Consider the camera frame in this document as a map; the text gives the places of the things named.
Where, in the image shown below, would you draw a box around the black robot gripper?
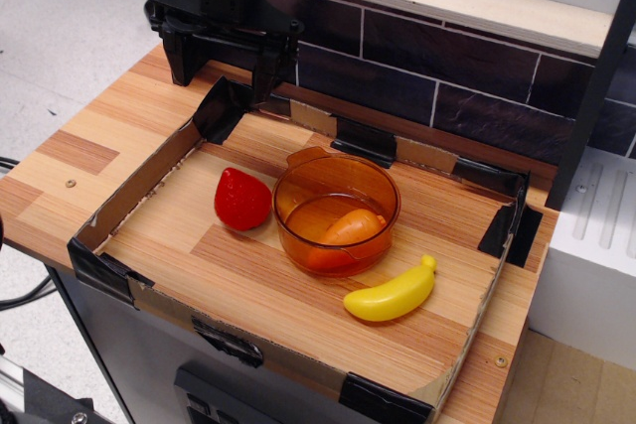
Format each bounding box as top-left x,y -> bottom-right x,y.
151,0 -> 300,106

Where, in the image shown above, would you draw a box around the black cables on floor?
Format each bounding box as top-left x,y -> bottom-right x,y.
0,155 -> 57,314

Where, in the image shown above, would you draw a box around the white ribbed block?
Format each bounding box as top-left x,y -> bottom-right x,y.
529,148 -> 635,368

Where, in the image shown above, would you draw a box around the yellow toy banana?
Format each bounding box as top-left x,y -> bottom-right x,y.
343,255 -> 437,322

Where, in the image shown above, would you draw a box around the transparent orange plastic pot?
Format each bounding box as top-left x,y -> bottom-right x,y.
272,147 -> 400,277

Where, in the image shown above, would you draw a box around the dark brick backsplash panel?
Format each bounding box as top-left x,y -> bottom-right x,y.
152,0 -> 636,210

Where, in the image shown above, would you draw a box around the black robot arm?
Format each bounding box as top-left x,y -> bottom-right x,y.
144,0 -> 304,105

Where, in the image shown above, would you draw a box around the red toy strawberry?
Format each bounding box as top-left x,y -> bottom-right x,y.
214,168 -> 272,231

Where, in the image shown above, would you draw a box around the orange toy carrot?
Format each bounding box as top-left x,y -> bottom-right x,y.
306,209 -> 387,273

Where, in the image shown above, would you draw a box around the taped cardboard fence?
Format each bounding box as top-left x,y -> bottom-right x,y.
69,73 -> 549,423

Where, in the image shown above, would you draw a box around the black metal bracket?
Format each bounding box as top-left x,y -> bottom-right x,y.
1,355 -> 102,423

